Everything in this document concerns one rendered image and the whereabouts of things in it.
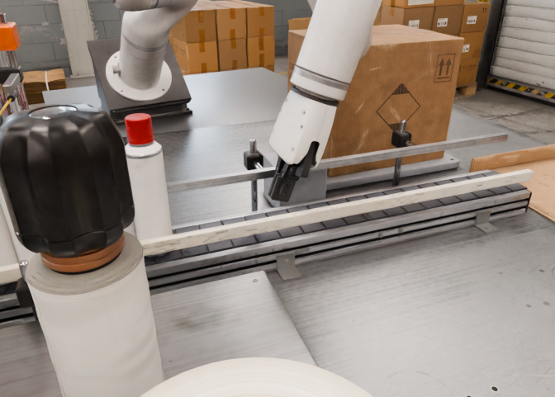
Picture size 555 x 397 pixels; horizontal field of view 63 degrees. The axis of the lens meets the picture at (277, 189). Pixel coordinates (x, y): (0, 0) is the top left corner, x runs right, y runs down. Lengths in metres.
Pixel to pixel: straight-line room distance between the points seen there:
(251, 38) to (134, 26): 2.97
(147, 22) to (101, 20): 4.86
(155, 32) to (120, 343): 0.97
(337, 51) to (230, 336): 0.39
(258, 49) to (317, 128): 3.60
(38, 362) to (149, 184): 0.24
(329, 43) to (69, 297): 0.45
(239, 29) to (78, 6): 2.43
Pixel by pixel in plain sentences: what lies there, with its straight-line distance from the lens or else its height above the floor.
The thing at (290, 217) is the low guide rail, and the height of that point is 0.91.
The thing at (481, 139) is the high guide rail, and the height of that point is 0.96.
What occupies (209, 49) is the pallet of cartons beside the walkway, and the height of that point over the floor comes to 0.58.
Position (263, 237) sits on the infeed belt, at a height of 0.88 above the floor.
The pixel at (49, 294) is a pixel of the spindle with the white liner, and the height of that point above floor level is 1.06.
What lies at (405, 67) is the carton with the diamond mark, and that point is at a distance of 0.99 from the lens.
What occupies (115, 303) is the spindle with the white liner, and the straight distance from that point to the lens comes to 0.36.
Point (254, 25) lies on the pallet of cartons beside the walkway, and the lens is 4.20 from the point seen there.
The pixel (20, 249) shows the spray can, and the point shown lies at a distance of 0.68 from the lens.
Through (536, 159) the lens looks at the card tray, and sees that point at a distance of 1.25.
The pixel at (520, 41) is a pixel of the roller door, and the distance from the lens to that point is 5.30.
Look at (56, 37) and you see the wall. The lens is 6.08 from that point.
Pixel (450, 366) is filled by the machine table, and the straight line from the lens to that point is 0.62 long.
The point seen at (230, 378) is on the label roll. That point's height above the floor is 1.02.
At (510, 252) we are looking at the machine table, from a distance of 0.86.
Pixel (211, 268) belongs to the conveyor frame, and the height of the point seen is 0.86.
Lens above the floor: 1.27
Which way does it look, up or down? 27 degrees down
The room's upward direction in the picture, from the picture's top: straight up
